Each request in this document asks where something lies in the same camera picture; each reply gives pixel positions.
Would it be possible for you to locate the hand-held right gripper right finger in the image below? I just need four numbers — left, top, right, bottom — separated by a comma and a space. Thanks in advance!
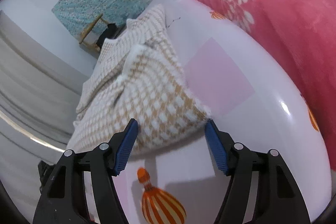
204, 120, 311, 224

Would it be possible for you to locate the white curtain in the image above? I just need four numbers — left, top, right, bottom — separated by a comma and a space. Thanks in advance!
0, 10, 88, 151

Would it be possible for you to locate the black bag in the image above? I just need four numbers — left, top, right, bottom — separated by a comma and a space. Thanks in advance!
96, 23, 118, 48

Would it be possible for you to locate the wooden chair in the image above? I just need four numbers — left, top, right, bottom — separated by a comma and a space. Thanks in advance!
79, 14, 109, 52

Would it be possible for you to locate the pink floral blanket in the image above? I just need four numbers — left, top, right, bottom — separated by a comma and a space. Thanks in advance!
169, 0, 336, 161

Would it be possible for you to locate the beige white checkered towel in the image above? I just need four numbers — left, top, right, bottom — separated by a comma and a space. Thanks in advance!
67, 4, 212, 157

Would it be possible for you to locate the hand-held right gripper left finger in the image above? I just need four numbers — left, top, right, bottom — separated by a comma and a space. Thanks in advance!
33, 118, 139, 224

